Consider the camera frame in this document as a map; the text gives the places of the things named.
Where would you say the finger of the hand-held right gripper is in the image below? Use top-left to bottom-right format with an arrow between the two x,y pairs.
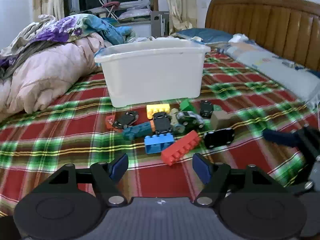
290,179 -> 315,197
262,125 -> 320,167

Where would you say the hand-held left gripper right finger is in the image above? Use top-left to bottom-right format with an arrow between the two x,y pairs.
192,153 -> 278,207

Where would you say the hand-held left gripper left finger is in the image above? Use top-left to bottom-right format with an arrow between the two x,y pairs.
47,153 -> 129,207

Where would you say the red building block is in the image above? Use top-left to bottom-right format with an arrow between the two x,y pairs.
161,130 -> 202,166

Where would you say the black toy car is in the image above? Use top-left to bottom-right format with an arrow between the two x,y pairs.
199,100 -> 214,118
152,112 -> 173,136
203,127 -> 235,149
112,110 -> 140,130

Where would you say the teal and orange toy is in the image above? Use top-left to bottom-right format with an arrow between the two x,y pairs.
122,121 -> 155,140

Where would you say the blue building block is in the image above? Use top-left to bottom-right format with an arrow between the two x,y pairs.
144,132 -> 175,155

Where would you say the beige toy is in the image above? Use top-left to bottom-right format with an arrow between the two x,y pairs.
170,108 -> 185,134

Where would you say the green and white toy car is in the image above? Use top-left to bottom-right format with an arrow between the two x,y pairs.
175,110 -> 205,128

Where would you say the tan block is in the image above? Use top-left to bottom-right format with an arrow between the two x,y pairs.
210,110 -> 238,130

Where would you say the green building block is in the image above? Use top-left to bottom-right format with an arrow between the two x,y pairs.
179,99 -> 197,113

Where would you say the yellow building block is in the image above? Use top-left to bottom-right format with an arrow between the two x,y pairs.
146,104 -> 171,119

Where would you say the white plastic container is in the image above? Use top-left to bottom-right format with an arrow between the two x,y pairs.
94,39 -> 211,108

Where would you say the plaid bedsheet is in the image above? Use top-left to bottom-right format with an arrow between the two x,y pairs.
0,45 -> 320,215

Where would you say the light patterned pillow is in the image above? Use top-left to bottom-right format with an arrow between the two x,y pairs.
220,34 -> 320,110

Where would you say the white crumpled bag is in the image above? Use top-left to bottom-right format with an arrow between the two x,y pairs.
229,33 -> 250,43

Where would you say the pink quilt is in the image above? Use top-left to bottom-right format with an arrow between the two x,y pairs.
0,34 -> 113,120

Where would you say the wooden headboard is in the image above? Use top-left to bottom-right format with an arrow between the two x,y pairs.
205,0 -> 320,72

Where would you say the blue pillow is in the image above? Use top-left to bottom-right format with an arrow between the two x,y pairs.
175,27 -> 234,43

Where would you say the blue printed cloth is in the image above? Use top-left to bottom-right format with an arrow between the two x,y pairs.
85,15 -> 137,45

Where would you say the grey box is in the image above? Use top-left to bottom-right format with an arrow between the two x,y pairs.
151,11 -> 170,37

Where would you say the purple floral blanket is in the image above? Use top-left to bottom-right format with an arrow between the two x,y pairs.
0,14 -> 105,80

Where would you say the white pillow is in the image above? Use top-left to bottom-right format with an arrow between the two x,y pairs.
117,7 -> 152,20

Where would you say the folding chair with red seat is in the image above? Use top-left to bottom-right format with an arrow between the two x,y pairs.
96,0 -> 120,20

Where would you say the cream crumpled cloth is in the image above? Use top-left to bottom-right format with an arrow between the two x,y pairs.
38,14 -> 57,25

